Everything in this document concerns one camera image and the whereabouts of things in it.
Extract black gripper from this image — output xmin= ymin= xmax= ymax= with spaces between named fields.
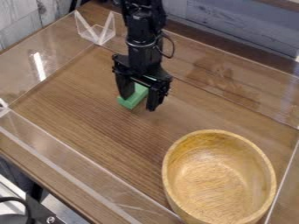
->
xmin=112 ymin=53 xmax=173 ymax=111

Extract green rectangular block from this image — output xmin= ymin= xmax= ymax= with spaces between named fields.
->
xmin=116 ymin=83 xmax=148 ymax=109

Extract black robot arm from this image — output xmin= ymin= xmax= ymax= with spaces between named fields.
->
xmin=112 ymin=0 xmax=173 ymax=111

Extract brown wooden bowl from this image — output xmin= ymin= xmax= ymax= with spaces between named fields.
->
xmin=161 ymin=129 xmax=276 ymax=224

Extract clear acrylic tray walls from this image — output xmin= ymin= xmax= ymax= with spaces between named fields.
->
xmin=0 ymin=17 xmax=299 ymax=224

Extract clear acrylic corner bracket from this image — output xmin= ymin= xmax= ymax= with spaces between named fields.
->
xmin=73 ymin=11 xmax=116 ymax=46

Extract black metal table bracket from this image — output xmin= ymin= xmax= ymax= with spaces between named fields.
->
xmin=25 ymin=195 xmax=65 ymax=224

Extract black cable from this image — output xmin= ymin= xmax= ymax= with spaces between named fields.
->
xmin=0 ymin=197 xmax=33 ymax=224

